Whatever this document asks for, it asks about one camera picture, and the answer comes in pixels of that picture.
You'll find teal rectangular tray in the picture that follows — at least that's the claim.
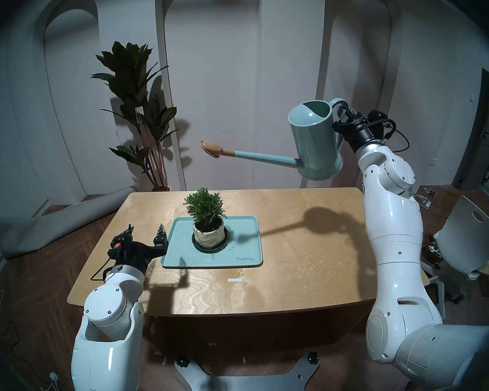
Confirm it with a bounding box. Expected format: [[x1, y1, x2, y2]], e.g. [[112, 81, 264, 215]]
[[161, 216, 264, 269]]

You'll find light teal watering can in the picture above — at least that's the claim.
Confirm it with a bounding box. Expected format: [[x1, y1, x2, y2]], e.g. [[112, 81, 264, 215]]
[[200, 98, 348, 180]]

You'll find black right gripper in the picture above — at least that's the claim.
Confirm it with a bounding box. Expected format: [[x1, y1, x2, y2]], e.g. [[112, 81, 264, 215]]
[[333, 103, 396, 152]]

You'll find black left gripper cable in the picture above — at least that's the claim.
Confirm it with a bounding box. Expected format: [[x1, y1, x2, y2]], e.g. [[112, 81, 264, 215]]
[[90, 256, 115, 281]]

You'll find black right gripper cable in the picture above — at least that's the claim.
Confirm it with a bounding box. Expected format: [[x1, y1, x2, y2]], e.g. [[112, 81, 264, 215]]
[[387, 119, 410, 152]]

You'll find dark grey door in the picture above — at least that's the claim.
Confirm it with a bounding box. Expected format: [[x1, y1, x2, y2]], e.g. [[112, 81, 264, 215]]
[[452, 64, 489, 191]]

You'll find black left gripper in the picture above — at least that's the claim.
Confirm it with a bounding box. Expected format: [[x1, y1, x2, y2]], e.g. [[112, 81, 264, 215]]
[[106, 223, 169, 275]]

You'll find small shrub in cream pot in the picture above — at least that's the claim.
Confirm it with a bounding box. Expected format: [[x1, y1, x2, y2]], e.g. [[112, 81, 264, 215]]
[[183, 187, 227, 249]]

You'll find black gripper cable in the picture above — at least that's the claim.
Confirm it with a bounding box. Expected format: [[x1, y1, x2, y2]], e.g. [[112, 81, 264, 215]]
[[90, 256, 115, 281], [387, 119, 410, 152]]

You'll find grey metal robot base plate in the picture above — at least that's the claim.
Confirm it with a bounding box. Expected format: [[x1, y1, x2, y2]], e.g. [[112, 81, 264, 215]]
[[174, 351, 322, 391]]

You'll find rolled grey floor mat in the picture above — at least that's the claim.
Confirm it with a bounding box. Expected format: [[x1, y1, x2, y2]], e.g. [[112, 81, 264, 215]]
[[0, 186, 136, 259]]

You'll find white plastic chair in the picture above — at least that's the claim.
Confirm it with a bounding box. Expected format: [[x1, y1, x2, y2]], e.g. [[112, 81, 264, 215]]
[[421, 196, 489, 319]]

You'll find black plant saucer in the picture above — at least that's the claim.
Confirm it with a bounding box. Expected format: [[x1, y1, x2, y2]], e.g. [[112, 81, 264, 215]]
[[192, 227, 230, 253]]

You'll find tall dark leafy floor plant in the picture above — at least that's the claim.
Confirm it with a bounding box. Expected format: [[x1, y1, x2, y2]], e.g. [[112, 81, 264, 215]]
[[90, 41, 180, 191]]

